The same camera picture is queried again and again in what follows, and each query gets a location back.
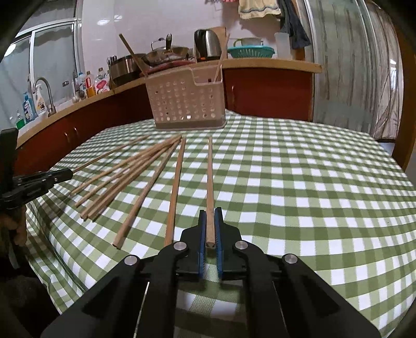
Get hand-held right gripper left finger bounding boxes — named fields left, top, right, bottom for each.
left=41, top=210, right=209, bottom=338

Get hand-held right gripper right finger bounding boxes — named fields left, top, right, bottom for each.
left=214, top=207, right=381, bottom=338

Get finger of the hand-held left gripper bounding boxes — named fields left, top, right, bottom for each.
left=13, top=167, right=74, bottom=188
left=0, top=182, right=50, bottom=209

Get pile of wooden chopsticks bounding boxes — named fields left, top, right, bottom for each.
left=70, top=135, right=187, bottom=251

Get pink plastic utensil basket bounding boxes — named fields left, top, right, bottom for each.
left=145, top=63, right=227, bottom=131

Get person's left hand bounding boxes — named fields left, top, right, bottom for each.
left=0, top=206, right=27, bottom=248

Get blue detergent bottle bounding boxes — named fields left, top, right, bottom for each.
left=22, top=92, right=36, bottom=123

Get white spray bottle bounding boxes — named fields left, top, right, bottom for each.
left=34, top=84, right=47, bottom=115

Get steel kitchen faucet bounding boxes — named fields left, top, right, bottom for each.
left=32, top=77, right=56, bottom=118

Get green checked tablecloth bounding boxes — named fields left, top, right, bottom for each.
left=24, top=109, right=416, bottom=338

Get white red refill pouch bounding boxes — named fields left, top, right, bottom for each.
left=94, top=73, right=110, bottom=93

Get aluminium sliding window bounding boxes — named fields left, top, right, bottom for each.
left=0, top=18, right=82, bottom=131

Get steel cooking pot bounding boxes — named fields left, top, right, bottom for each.
left=109, top=54, right=147, bottom=87

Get red kitchen cabinets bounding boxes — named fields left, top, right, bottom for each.
left=13, top=67, right=314, bottom=178

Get red induction cooker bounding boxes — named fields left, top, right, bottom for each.
left=148, top=59, right=196, bottom=74

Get beige kitchen counter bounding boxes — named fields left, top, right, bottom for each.
left=15, top=58, right=322, bottom=148

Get steel wok with lid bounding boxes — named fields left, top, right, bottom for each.
left=143, top=33, right=190, bottom=67

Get teal plastic colander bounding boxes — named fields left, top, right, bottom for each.
left=227, top=45, right=276, bottom=60

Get steel electric kettle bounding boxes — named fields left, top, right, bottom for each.
left=194, top=29, right=222, bottom=62

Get white enamel basin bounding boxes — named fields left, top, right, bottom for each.
left=233, top=37, right=264, bottom=48

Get white plastic pitcher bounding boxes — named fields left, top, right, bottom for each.
left=274, top=32, right=291, bottom=60

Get frosted glass sliding door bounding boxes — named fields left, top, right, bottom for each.
left=305, top=0, right=404, bottom=140

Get dark hanging cloth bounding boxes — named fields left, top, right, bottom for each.
left=280, top=0, right=311, bottom=50

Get yellow towel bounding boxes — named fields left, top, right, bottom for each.
left=238, top=0, right=282, bottom=18

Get wooden door frame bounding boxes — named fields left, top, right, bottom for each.
left=392, top=19, right=416, bottom=173

